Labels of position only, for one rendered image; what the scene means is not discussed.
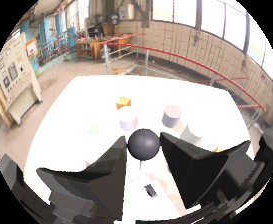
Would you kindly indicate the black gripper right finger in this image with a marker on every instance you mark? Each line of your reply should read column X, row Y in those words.
column 194, row 169

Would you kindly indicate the orange rectangular block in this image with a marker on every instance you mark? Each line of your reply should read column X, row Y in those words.
column 218, row 149

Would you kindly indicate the cream cylinder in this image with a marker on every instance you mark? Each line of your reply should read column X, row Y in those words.
column 194, row 131

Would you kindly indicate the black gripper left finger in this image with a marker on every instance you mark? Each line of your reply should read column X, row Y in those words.
column 101, row 182

